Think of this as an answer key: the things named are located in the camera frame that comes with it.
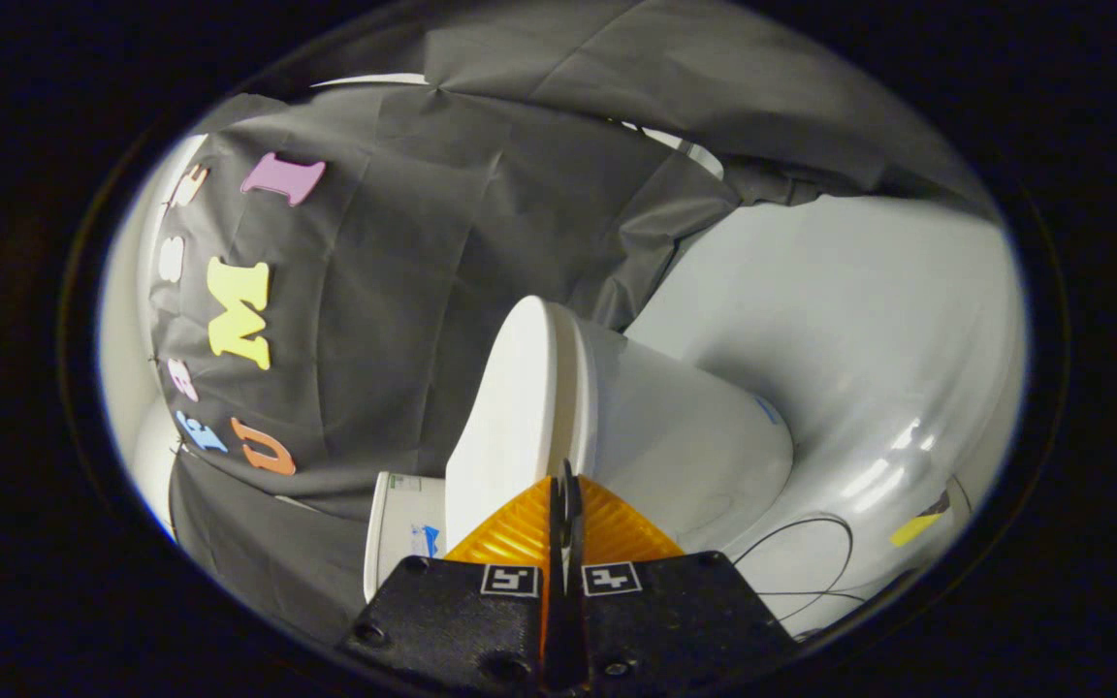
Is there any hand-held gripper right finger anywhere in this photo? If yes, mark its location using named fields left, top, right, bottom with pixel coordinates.
left=563, top=460, right=798, bottom=694

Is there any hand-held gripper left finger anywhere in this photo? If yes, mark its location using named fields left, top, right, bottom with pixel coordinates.
left=340, top=475, right=567, bottom=694

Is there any white toilet lid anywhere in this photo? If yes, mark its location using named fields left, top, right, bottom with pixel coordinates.
left=444, top=296, right=565, bottom=552

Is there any white ceramic toilet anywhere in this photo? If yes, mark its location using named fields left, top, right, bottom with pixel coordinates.
left=365, top=302, right=796, bottom=604

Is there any yellow tape strip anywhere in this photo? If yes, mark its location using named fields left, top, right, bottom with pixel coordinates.
left=890, top=490, right=953, bottom=550

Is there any black backdrop cloth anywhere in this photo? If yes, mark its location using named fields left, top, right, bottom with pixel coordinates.
left=151, top=0, right=998, bottom=643

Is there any thin black cable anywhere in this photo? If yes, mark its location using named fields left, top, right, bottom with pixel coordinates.
left=731, top=514, right=867, bottom=623

